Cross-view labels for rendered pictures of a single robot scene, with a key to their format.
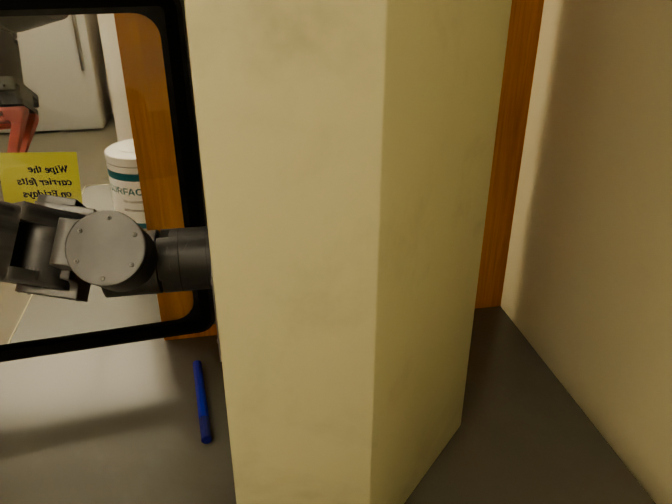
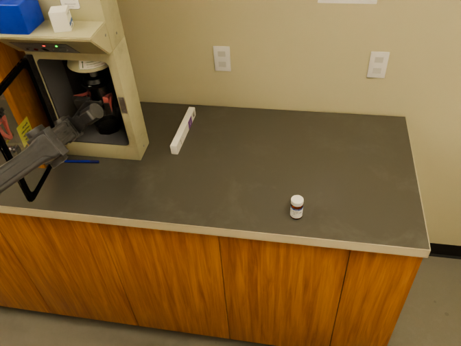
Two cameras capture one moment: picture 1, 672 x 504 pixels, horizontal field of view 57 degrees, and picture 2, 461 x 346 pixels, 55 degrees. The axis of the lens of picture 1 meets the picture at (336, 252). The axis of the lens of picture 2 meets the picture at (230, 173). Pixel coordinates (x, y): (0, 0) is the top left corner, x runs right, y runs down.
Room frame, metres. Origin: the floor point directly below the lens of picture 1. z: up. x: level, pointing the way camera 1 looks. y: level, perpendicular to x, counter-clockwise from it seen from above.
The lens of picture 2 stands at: (-0.50, 1.16, 2.07)
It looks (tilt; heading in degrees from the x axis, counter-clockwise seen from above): 43 degrees down; 293
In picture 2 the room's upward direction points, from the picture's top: 4 degrees counter-clockwise
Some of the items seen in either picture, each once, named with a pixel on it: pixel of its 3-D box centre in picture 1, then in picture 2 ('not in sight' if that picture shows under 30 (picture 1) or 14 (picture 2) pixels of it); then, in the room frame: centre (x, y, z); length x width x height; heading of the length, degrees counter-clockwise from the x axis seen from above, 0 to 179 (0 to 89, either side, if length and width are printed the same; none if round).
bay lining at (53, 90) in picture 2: not in sight; (98, 86); (0.53, -0.01, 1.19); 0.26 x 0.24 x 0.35; 10
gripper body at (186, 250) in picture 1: (202, 257); (87, 111); (0.49, 0.12, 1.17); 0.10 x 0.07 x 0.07; 9
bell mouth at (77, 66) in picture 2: not in sight; (90, 53); (0.50, 0.01, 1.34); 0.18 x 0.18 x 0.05
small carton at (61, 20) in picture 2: not in sight; (61, 18); (0.44, 0.16, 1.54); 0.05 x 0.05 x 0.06; 28
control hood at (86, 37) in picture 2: not in sight; (53, 43); (0.49, 0.17, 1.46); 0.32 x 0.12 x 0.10; 10
